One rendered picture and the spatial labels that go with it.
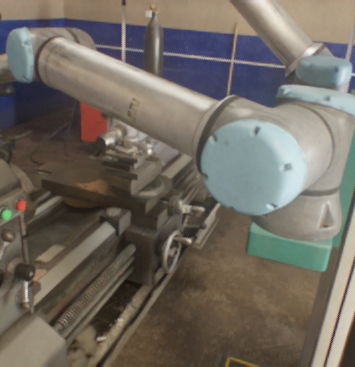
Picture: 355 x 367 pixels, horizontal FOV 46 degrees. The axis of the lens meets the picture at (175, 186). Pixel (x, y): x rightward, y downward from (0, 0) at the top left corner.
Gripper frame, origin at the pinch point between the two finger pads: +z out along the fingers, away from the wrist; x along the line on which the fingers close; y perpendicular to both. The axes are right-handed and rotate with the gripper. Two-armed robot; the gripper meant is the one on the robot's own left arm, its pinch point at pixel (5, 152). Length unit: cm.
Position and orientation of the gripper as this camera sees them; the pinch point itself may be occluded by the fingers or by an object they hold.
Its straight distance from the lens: 148.1
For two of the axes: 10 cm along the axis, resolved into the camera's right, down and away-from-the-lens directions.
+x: -3.7, 3.7, -8.5
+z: 8.4, 5.2, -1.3
